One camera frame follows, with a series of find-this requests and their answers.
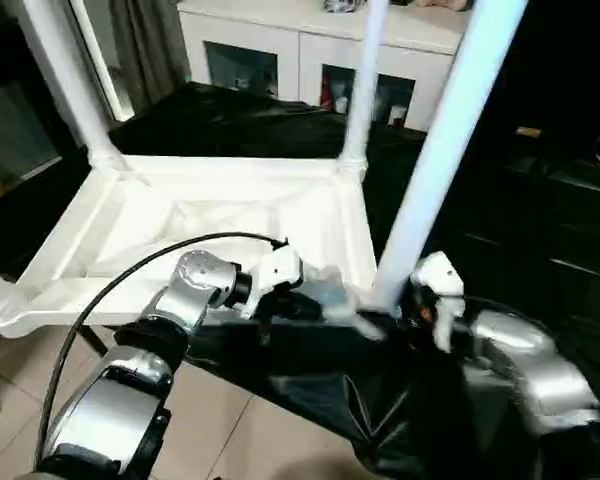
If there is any white plastic table top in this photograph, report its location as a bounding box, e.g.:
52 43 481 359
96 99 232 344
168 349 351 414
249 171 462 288
0 152 386 342

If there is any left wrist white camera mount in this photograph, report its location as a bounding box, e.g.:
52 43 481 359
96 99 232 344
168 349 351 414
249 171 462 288
239 244 305 320

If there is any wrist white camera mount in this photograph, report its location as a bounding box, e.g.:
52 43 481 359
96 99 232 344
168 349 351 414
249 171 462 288
409 251 465 353
239 244 305 320

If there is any white glass-door cabinet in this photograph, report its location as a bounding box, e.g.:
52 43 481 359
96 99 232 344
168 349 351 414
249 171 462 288
177 0 469 131

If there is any black backdrop cloth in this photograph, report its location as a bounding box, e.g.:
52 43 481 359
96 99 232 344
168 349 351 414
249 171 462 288
429 0 600 161

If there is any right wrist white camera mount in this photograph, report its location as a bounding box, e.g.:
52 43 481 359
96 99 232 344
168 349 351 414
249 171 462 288
409 251 465 353

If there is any black shiny mat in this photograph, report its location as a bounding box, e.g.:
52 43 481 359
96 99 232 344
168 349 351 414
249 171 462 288
0 82 600 480

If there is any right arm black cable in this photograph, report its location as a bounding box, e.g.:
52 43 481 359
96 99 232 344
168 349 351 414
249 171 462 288
452 294 581 351

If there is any beige plush toy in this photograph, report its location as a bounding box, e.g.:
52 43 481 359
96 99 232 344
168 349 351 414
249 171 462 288
412 0 474 12

